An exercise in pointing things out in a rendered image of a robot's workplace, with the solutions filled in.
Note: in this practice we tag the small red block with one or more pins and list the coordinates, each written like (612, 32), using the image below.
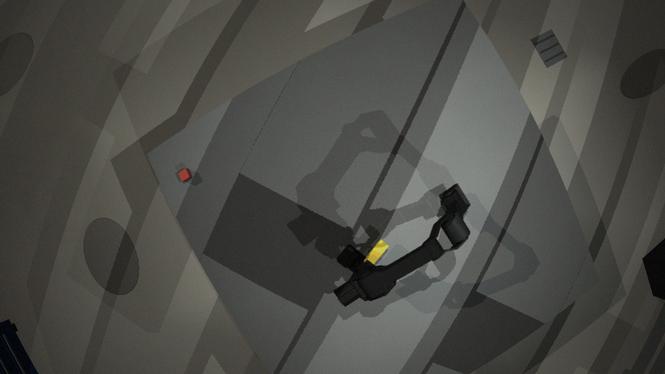
(185, 175)

